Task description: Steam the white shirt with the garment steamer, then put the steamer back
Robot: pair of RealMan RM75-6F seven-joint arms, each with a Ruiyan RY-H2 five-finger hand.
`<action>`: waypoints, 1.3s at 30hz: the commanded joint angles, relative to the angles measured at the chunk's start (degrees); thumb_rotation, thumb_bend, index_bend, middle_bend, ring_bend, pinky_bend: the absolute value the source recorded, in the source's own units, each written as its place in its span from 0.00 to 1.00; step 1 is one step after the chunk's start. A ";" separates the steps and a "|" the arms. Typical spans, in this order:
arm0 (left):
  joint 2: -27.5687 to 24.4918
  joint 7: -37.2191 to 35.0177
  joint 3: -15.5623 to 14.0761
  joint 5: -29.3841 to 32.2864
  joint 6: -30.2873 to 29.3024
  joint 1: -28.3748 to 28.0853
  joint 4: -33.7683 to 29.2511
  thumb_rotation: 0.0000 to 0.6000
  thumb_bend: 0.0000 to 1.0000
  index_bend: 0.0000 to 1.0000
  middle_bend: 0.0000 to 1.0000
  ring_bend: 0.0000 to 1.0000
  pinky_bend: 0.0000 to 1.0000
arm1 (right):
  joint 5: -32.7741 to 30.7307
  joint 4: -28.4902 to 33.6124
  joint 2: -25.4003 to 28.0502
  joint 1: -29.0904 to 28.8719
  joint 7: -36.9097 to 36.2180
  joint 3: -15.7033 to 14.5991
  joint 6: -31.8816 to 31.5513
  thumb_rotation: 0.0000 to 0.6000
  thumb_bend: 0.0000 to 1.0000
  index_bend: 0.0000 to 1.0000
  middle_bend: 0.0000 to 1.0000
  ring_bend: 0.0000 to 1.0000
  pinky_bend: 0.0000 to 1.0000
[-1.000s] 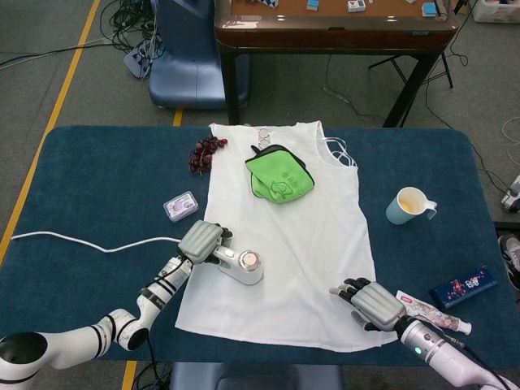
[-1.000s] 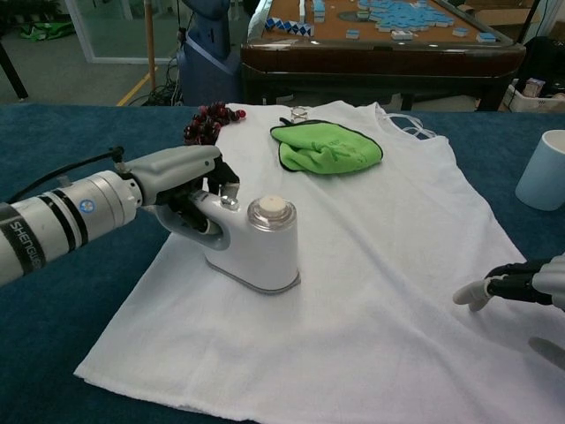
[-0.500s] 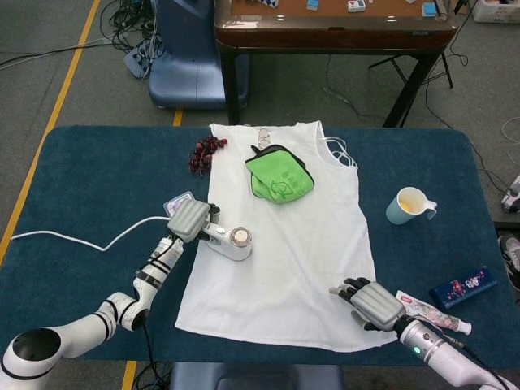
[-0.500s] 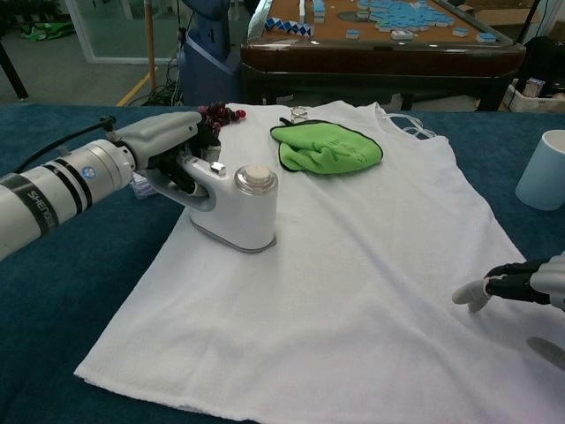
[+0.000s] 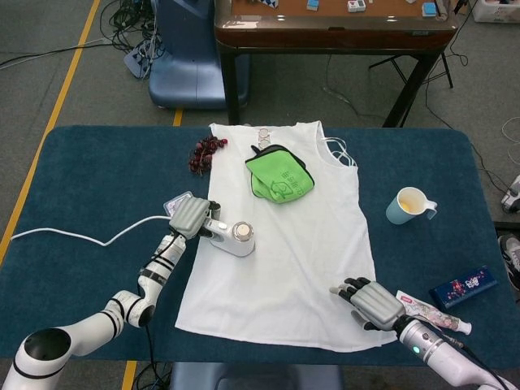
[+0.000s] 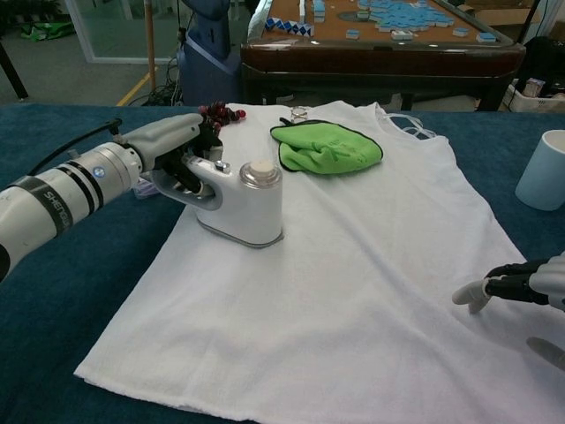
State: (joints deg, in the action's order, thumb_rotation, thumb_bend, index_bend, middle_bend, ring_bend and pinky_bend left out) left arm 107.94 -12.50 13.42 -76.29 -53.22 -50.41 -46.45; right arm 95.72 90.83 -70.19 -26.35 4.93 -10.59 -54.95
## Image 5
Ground blue floor power strip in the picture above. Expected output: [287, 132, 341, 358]
[123, 40, 163, 78]

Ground white pink toothpaste tube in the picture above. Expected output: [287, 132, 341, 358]
[396, 289, 474, 336]

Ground dark blue toothpaste box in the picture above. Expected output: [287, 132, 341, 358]
[429, 265, 500, 312]

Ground white strap loops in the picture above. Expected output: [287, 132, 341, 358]
[323, 136, 358, 168]

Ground green microfiber cloth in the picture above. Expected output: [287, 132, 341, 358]
[244, 144, 316, 204]

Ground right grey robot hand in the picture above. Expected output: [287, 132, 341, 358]
[329, 277, 407, 332]

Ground white power cable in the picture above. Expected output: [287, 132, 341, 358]
[11, 214, 174, 247]

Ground clear purple plastic box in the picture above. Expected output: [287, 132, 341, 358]
[162, 190, 196, 216]

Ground tangled black floor cables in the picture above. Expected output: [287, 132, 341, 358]
[103, 0, 163, 58]

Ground white sleeveless shirt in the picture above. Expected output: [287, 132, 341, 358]
[174, 120, 397, 353]

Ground white storage bin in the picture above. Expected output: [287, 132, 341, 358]
[469, 0, 520, 24]

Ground light blue mug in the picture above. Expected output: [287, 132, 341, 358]
[385, 186, 439, 225]

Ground dark red grape bunch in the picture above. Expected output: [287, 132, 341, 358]
[188, 136, 228, 176]

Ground brown wooden mahjong table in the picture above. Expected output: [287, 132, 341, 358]
[214, 0, 460, 129]

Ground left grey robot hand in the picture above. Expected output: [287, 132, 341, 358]
[168, 197, 223, 239]

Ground grey handheld device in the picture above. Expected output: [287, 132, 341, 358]
[500, 174, 520, 215]

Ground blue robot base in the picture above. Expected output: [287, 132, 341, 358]
[148, 0, 227, 111]

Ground blue robot torso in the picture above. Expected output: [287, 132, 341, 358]
[168, 361, 345, 390]

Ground silver round ring object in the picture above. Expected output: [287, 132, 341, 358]
[254, 127, 272, 150]

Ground grey sneaker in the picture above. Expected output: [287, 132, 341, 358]
[497, 233, 520, 301]

